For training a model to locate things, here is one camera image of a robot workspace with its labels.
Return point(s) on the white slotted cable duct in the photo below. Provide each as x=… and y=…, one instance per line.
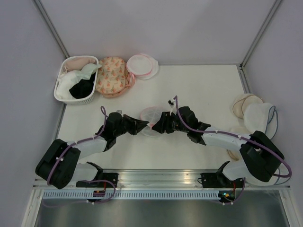
x=134, y=194

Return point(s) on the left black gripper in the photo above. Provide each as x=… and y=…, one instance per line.
x=139, y=124

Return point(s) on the floral peach laundry bag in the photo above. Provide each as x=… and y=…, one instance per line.
x=113, y=79

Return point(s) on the pale pink bra in basket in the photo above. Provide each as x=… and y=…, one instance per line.
x=78, y=63

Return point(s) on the right aluminium frame post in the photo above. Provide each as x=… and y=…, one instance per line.
x=269, y=17

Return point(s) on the white bag blue trim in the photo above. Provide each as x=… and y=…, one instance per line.
x=262, y=117

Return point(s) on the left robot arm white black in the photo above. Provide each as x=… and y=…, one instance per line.
x=59, y=163

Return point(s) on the white bra in basket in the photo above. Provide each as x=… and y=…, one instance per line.
x=65, y=83

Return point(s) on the white round bag pink trim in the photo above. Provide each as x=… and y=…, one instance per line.
x=142, y=66

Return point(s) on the mint green bra in basket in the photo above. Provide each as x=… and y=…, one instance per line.
x=87, y=71

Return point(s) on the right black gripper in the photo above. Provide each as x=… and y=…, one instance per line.
x=164, y=124

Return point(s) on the round mesh bag pink trim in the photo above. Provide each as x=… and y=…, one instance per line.
x=152, y=115

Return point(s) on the aluminium mounting rail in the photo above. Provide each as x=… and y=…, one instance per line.
x=176, y=179

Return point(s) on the aluminium frame post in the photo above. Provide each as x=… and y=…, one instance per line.
x=47, y=20
x=269, y=17

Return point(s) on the left aluminium frame post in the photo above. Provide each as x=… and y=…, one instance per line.
x=47, y=20

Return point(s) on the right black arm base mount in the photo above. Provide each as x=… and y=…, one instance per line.
x=213, y=178

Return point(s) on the black bra in basket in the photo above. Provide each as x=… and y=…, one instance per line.
x=84, y=88

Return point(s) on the white plastic laundry basket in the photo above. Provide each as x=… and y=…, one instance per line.
x=74, y=101

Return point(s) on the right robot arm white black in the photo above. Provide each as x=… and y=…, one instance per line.
x=259, y=157

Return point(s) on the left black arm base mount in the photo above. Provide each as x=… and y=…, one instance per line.
x=90, y=175

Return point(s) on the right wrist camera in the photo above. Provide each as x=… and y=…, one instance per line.
x=173, y=106

